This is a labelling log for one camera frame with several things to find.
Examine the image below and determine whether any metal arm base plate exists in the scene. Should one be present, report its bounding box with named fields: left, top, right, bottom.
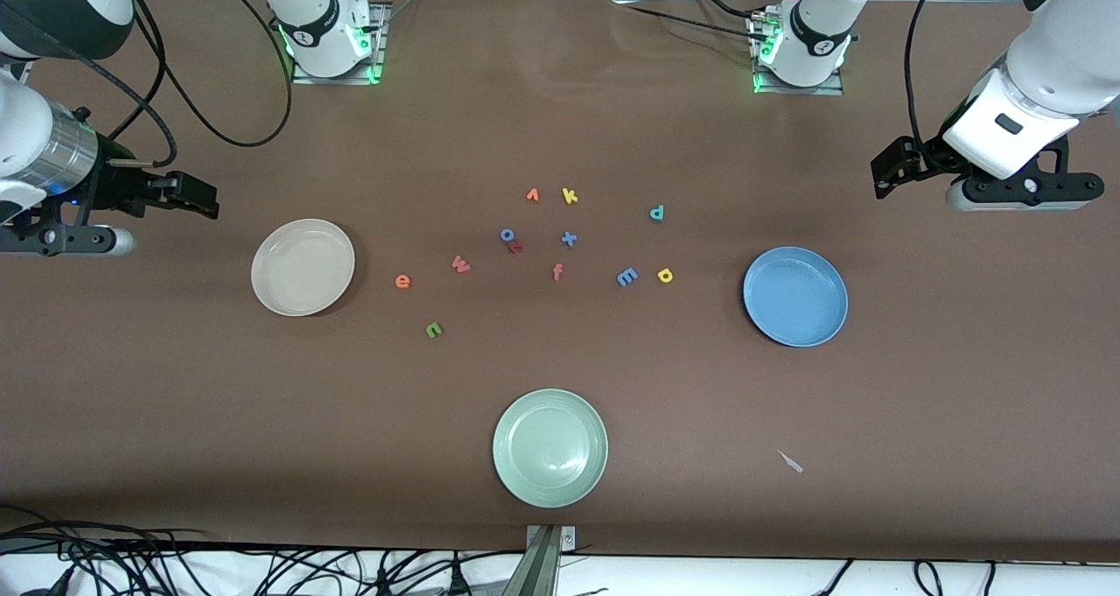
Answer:
left=748, top=10, right=845, bottom=96
left=290, top=3, right=390, bottom=85

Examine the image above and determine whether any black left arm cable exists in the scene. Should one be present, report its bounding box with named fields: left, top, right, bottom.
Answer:
left=904, top=0, right=950, bottom=164

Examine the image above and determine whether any beige round plate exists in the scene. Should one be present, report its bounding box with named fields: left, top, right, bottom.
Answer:
left=251, top=219, right=356, bottom=317

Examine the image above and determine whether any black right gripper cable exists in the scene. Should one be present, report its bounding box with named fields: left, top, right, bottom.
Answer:
left=52, top=49, right=179, bottom=170

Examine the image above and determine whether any pale green round plate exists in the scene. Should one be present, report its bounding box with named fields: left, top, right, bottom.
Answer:
left=493, top=389, right=609, bottom=509

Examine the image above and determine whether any brown paper table cover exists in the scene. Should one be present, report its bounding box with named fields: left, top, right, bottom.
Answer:
left=0, top=0, right=1120, bottom=562

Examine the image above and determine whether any black right arm loop cable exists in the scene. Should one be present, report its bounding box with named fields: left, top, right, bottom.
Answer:
left=122, top=0, right=294, bottom=149

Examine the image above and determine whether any grey metal camera mount bracket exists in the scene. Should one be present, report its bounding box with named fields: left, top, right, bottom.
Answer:
left=503, top=524, right=577, bottom=596

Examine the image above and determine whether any blue round plate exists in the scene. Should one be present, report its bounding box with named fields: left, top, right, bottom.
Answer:
left=743, top=247, right=849, bottom=348

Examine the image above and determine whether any black cable on table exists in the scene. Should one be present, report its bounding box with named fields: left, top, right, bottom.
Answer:
left=612, top=0, right=775, bottom=44

